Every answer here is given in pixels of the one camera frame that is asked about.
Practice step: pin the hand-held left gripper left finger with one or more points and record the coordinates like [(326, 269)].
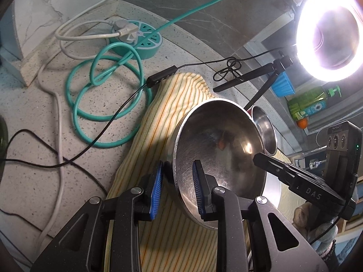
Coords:
[(156, 195)]

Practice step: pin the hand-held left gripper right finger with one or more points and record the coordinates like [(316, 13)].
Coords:
[(197, 192)]

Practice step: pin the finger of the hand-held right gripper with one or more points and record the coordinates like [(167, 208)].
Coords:
[(275, 167)]

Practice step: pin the large steel bowl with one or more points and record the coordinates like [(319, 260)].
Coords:
[(221, 136)]

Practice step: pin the person's right hand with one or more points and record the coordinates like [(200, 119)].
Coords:
[(302, 218)]

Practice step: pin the red steel bowl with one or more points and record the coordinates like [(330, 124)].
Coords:
[(265, 130)]

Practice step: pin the orange fruit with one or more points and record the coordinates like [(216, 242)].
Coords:
[(303, 123)]

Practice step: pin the green dish soap bottle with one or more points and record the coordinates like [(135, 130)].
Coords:
[(309, 102)]

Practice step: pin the yellow striped cloth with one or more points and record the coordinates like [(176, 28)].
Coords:
[(158, 119)]

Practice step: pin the blue fluted cup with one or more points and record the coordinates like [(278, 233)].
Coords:
[(283, 86)]

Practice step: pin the black tripod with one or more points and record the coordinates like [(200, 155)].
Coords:
[(255, 75)]

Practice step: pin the teal round power strip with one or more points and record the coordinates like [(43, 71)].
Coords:
[(150, 38)]

